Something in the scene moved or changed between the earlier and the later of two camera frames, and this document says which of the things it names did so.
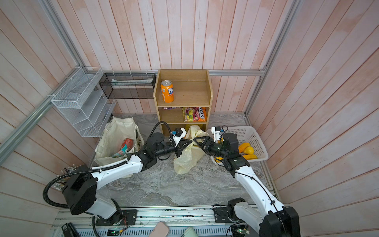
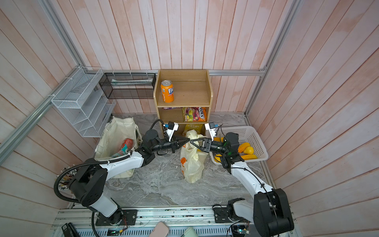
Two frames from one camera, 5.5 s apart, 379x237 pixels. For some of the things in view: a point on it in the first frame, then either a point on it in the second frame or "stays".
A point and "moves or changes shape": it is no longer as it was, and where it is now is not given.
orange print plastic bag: [190, 155] moves or changes shape
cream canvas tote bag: [117, 130] stays
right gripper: [207, 141] stays
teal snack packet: [121, 153] stays
